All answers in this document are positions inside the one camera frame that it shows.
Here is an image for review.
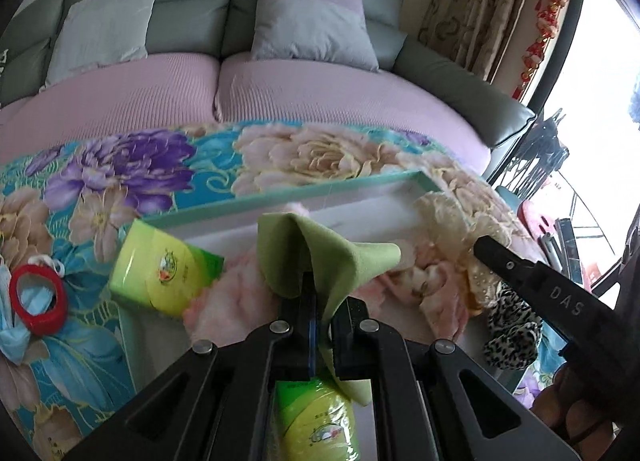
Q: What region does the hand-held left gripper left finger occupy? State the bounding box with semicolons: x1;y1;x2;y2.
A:
65;271;321;461

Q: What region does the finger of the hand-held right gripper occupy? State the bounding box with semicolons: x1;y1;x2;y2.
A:
474;235;539;293

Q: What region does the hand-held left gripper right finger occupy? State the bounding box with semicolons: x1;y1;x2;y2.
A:
331;297;557;461

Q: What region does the cream lace cloth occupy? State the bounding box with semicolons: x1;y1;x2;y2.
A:
415;191;521;307

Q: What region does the leopard print scrunchie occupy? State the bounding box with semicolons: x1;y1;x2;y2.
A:
482;286;543;372

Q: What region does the pink printed cloth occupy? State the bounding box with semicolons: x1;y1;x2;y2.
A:
370;241;473;342

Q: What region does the green cloth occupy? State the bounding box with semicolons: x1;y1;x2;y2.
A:
256;213;403;407

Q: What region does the pink fluffy cloth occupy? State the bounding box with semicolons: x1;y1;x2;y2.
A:
182;201;321;349

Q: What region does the white tray with green rim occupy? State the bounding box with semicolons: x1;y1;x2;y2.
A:
120;170;531;461

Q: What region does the yellow green tissue packet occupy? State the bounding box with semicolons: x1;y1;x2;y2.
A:
274;378;362;461
107;220;226;318

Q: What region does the person's right hand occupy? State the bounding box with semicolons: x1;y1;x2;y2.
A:
530;368;615;460

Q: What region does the red plastic item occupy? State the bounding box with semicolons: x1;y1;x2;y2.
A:
517;201;551;242

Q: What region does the black metal rack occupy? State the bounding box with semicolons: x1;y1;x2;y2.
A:
492;108;571;192

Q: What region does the lilac sofa cover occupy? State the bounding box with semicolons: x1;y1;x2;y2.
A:
0;52;493;174

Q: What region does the floral blanket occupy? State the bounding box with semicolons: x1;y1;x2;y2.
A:
0;121;551;461

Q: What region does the beige patterned curtain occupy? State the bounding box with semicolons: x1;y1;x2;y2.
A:
417;0;576;82

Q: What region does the red tape roll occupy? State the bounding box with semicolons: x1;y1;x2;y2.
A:
9;264;68;332

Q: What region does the blue face mask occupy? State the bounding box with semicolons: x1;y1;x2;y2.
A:
0;255;68;367

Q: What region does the grey pillow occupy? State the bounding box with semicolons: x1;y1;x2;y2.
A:
250;0;381;72
45;0;167;86

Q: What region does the grey sofa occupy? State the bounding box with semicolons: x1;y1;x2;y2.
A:
0;0;538;152

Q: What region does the dark window frame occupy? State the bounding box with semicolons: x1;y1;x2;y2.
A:
520;0;601;112

